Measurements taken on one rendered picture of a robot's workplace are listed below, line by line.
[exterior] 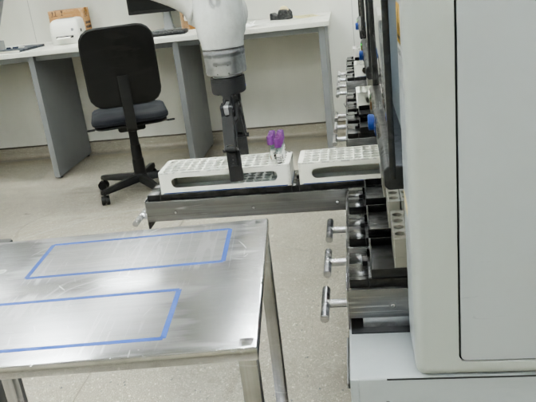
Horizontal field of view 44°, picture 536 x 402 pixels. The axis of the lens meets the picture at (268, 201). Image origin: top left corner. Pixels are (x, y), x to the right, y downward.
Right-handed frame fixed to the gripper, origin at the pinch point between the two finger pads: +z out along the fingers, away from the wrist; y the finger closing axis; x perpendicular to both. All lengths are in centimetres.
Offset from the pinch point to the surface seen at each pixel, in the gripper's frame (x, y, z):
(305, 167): 15.3, 5.1, 0.4
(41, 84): -183, -289, 15
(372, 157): 29.7, 5.1, -0.4
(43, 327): -20, 62, 4
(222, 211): -4.2, 6.7, 8.6
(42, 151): -226, -352, 77
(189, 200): -11.1, 6.7, 5.4
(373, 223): 28.4, 31.0, 4.2
